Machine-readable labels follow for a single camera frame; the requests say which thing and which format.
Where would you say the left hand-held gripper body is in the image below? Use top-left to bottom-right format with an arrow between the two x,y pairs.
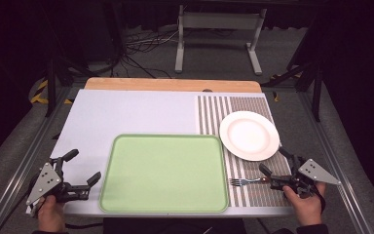
25,156 -> 91,207

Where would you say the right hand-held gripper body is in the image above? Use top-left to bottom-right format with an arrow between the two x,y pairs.
269,155 -> 342,199

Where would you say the silver fork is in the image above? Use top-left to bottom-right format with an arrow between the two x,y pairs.
229,176 -> 271,187

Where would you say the person's left hand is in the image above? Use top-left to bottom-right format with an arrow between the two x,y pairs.
37,194 -> 67,234

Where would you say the person's right hand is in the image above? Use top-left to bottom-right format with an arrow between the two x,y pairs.
281,181 -> 326,227

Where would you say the white round plate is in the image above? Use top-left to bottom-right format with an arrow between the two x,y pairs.
218,110 -> 281,163

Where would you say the yellow black hazard tape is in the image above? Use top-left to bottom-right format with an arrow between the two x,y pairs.
28,79 -> 74,105

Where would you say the black stand leg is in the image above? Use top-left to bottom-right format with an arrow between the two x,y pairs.
44,58 -> 91,118

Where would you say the green rectangular tray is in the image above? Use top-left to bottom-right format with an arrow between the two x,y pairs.
98,134 -> 231,215

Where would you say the white table cover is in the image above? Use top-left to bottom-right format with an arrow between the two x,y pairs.
50,89 -> 295,218

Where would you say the striped woven placemat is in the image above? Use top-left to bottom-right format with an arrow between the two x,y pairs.
196,95 -> 292,208

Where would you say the black tripod stand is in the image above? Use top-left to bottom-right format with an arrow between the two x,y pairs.
260,19 -> 326,123

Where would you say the person's dark clothing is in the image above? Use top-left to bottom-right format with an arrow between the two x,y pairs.
102,217 -> 247,234

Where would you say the wooden board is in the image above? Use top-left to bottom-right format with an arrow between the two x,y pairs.
84,76 -> 263,94

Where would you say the grey metal stand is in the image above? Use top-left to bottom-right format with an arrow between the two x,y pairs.
173,4 -> 268,77

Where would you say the aluminium frame rail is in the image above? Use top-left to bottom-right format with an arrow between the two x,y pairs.
298,91 -> 373,234
0,87 -> 74,234

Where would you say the bundle of floor cables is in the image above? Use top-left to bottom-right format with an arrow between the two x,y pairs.
110,25 -> 180,80

